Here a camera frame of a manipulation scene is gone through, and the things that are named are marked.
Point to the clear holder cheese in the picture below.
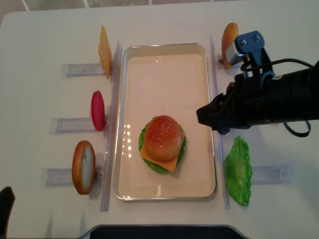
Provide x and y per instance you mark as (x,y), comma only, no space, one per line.
(82,70)

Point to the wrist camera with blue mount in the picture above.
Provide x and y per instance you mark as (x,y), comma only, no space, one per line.
(249,49)

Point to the black left gripper tip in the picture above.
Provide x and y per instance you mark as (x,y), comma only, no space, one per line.
(7,199)

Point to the sesame top bun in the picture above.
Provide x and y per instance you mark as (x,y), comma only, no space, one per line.
(163,139)

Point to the brown bread bun left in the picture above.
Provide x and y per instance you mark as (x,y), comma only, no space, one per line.
(83,167)

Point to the silver metal tray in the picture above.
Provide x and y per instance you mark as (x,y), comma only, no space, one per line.
(163,80)

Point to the clear holder lettuce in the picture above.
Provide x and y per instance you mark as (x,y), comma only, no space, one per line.
(273,175)

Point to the sesame bun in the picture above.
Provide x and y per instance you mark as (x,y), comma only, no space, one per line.
(163,139)
(229,35)

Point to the upright yellow cheese slice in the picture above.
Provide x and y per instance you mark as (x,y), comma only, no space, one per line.
(105,53)

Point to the clear holder bread left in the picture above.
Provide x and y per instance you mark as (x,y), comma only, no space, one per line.
(55,177)

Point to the upright green lettuce leaf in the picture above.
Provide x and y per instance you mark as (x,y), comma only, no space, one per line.
(239,172)

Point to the clear holder tomato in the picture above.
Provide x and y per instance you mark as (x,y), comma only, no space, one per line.
(71,125)

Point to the orange cheese slice on tray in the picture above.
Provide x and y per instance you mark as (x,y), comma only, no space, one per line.
(169,166)

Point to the clear holder buns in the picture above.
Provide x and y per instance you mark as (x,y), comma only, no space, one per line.
(219,62)

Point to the long clear rail left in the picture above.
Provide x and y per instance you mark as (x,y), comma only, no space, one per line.
(112,128)

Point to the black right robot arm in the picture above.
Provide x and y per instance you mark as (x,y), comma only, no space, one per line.
(297,93)

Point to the dark base at bottom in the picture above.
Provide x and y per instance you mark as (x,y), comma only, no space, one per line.
(164,232)

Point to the long clear rail right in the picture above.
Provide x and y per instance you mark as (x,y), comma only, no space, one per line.
(219,136)

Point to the red tomato slice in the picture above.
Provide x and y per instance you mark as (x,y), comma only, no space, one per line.
(98,111)

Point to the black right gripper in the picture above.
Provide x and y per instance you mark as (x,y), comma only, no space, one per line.
(245,104)

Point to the long clear rail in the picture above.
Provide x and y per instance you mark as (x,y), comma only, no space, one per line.
(219,136)
(112,128)

